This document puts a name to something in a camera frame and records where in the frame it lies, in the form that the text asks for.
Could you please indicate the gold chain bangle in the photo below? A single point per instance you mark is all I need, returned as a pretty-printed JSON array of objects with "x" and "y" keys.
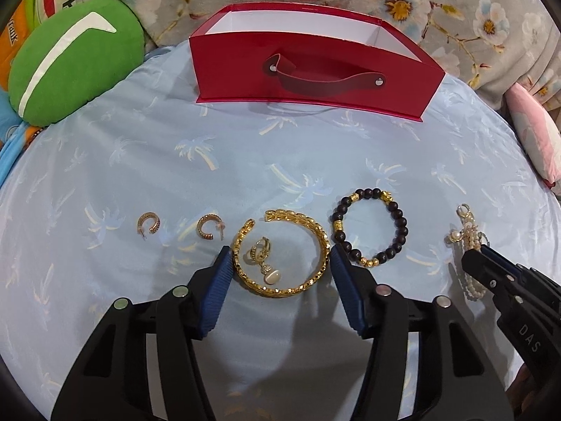
[{"x": 268, "y": 290}]

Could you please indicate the right gold hoop earring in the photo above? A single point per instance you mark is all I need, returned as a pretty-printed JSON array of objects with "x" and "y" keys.
[{"x": 209, "y": 225}]

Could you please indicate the left gold hoop earring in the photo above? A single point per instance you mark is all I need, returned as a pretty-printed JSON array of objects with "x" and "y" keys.
[{"x": 148, "y": 224}]

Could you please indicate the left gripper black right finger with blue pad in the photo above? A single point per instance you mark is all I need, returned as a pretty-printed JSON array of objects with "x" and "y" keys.
[{"x": 455, "y": 378}]

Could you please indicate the pearl gold drop earring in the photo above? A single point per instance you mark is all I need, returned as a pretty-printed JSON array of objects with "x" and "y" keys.
[{"x": 468, "y": 237}]

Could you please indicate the pink white plush pillow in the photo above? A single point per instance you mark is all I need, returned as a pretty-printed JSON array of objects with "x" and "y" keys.
[{"x": 538, "y": 134}]

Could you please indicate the gold hoop earring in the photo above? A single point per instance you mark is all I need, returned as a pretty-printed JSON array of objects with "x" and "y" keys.
[
  {"x": 148, "y": 224},
  {"x": 209, "y": 225}
]

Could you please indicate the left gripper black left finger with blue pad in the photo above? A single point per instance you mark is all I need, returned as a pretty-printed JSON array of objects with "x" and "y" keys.
[{"x": 109, "y": 378}]

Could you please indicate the gold opal drop earring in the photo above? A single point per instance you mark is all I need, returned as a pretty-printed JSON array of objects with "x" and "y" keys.
[{"x": 259, "y": 254}]

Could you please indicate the light blue palm-print sheet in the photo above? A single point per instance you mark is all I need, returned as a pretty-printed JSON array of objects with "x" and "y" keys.
[{"x": 69, "y": 208}]

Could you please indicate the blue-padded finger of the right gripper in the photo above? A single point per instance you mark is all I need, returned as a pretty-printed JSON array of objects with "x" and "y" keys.
[{"x": 504, "y": 262}]

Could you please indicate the person's right hand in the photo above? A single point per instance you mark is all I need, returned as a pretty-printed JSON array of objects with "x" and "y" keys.
[{"x": 525, "y": 392}]

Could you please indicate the colourful patterned quilt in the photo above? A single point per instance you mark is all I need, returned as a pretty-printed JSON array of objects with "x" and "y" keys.
[{"x": 16, "y": 135}]

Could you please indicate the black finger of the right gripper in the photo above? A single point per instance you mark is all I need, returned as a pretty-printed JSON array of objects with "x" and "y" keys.
[{"x": 486, "y": 271}]

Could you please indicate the green round plush pillow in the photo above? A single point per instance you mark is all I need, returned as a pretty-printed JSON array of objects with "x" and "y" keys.
[{"x": 72, "y": 58}]

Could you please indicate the red open gift box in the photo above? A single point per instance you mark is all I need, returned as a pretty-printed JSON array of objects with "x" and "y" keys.
[{"x": 305, "y": 53}]

